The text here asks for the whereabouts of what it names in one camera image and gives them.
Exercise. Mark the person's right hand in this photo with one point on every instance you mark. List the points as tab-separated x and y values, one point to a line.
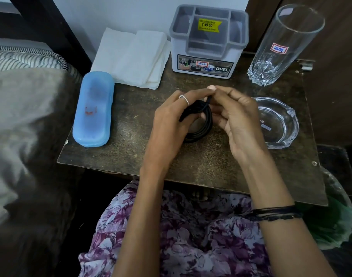
244	126

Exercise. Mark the person's left hand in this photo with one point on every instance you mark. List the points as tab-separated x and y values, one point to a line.
167	132

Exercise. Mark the person's left thumb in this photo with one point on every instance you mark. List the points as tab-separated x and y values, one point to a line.
198	118

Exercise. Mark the person's right fingers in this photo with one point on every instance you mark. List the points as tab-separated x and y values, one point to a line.
223	96

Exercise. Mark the person's right forearm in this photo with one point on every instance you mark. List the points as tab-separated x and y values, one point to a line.
280	216

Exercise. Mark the person's left forearm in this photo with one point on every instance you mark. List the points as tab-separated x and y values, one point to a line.
138	222

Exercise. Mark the grey white plastic organizer box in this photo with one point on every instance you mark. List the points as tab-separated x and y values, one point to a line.
207	43

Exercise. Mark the clear glass ashtray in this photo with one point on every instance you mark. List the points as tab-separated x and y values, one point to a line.
277	124

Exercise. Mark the tall clear drinking glass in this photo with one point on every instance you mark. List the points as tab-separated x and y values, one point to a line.
280	48

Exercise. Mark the metal door latch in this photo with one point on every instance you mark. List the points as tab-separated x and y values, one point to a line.
306	66

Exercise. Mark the stack of white paper napkins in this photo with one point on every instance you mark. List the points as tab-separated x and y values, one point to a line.
132	56

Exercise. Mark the blue plastic glasses case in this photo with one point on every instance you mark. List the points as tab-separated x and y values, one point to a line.
92	109

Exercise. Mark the purple floral garment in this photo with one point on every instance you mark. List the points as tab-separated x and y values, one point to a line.
199	236

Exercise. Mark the green plastic bag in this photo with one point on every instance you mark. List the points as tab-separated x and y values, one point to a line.
329	219

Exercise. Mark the grey blanket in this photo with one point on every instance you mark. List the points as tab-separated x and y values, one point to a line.
28	158

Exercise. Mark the striped bedding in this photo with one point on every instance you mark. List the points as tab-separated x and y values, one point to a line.
25	59

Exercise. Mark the dark wooden bed frame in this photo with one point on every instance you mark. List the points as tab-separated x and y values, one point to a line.
57	34

